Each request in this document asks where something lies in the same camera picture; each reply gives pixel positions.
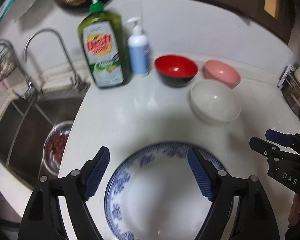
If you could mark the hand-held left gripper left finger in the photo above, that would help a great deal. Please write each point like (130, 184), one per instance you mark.
(97, 175)

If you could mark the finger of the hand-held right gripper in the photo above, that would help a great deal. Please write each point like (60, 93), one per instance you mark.
(262, 148)
(277, 137)

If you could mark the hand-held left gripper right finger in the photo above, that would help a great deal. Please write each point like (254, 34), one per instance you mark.
(200, 177)

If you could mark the blue patterned white plate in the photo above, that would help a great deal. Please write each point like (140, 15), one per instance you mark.
(160, 200)
(216, 161)

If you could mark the white bowl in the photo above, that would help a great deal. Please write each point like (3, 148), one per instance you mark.
(212, 102)

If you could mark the pink bowl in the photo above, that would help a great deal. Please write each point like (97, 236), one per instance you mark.
(222, 72)

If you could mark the red and black bowl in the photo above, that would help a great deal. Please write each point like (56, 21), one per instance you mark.
(176, 66)

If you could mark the person's right hand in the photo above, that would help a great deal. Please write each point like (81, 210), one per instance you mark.
(295, 210)

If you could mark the steel pot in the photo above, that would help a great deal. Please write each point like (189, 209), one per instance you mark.
(298, 102)

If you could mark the steel bowl of red fruit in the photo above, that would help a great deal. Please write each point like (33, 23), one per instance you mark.
(56, 145)

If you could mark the metal pot rack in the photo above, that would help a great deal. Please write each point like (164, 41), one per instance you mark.
(286, 76)

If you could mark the stainless steel sink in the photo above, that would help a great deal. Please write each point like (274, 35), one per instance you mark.
(22, 135)

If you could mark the green dish soap bottle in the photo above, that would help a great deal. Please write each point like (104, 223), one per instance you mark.
(102, 52)

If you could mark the slim steel gooseneck faucet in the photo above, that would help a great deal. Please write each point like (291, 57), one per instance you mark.
(65, 52)

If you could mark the white pump bottle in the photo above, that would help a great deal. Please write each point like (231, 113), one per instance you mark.
(138, 55)

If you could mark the tall steel kitchen faucet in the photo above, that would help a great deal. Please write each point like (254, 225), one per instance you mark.
(17, 62)

